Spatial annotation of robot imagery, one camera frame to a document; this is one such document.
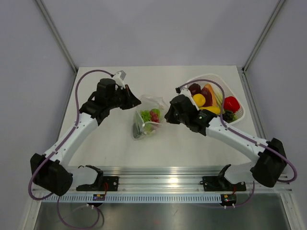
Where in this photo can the yellow squash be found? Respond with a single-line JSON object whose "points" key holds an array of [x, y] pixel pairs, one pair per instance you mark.
{"points": [[214, 109]]}

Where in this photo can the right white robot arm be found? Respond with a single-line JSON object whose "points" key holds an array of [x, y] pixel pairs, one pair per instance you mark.
{"points": [[267, 158]]}

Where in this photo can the left aluminium frame post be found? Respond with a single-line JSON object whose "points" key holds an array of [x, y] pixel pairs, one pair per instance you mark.
{"points": [[53, 29]]}

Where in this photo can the right aluminium frame post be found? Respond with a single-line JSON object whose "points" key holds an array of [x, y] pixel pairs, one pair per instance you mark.
{"points": [[264, 34]]}

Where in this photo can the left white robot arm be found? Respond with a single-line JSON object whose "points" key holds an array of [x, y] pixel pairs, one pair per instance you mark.
{"points": [[49, 169]]}

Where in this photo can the left small circuit board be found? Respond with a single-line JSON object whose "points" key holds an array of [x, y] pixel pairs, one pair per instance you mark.
{"points": [[99, 197]]}

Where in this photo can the aluminium mounting rail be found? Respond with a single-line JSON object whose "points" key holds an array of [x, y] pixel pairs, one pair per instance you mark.
{"points": [[156, 180]]}

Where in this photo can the white slotted cable duct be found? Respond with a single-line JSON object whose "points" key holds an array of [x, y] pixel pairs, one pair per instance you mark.
{"points": [[139, 198]]}

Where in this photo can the yellow lemon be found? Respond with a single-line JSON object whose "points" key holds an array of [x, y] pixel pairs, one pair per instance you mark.
{"points": [[199, 99]]}

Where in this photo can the dark purple grapes bunch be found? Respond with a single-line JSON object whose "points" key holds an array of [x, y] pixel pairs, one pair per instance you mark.
{"points": [[229, 116]]}

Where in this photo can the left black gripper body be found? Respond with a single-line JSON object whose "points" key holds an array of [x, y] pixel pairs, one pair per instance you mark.
{"points": [[113, 102]]}

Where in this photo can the red bell pepper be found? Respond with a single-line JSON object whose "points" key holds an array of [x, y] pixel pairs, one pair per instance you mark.
{"points": [[232, 104]]}

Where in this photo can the white perforated plastic basket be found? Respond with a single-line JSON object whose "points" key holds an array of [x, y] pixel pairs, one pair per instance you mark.
{"points": [[215, 80]]}

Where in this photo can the aluminium frame post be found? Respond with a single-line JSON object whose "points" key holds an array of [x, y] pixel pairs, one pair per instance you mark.
{"points": [[53, 29], [264, 34]]}

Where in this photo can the right small circuit board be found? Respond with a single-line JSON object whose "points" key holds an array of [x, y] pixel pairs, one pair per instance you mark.
{"points": [[228, 199]]}

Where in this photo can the clear zip top bag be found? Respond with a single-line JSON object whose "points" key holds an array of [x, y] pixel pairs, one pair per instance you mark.
{"points": [[148, 103]]}

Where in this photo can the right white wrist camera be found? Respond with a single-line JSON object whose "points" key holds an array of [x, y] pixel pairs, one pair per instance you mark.
{"points": [[186, 92]]}

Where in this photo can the small circuit board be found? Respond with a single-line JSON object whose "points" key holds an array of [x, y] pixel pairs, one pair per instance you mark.
{"points": [[228, 199], [99, 197]]}

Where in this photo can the red mango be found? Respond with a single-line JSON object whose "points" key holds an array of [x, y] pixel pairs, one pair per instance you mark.
{"points": [[209, 96]]}

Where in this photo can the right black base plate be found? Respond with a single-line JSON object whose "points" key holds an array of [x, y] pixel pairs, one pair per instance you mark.
{"points": [[219, 184]]}

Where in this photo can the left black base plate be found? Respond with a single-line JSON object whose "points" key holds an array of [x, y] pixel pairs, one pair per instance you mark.
{"points": [[108, 183]]}

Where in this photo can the green grapes bunch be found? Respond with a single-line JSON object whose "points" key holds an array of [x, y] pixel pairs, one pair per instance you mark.
{"points": [[155, 111]]}

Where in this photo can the dark green avocado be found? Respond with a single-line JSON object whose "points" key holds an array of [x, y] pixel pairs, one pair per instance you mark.
{"points": [[138, 125]]}

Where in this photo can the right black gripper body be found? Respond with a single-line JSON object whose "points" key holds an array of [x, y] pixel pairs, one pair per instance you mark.
{"points": [[183, 119]]}

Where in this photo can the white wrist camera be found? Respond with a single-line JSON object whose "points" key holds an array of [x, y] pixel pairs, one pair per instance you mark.
{"points": [[119, 78], [186, 92]]}

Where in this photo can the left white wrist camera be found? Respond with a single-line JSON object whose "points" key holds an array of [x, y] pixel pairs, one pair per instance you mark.
{"points": [[119, 78]]}

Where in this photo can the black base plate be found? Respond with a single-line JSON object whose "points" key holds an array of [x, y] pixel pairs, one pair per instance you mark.
{"points": [[108, 183], [219, 184]]}

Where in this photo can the pale green celery stalk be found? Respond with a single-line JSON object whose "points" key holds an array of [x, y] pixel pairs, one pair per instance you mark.
{"points": [[218, 95]]}

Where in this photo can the dark red apple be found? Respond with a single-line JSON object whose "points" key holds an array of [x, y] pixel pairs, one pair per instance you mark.
{"points": [[194, 89]]}

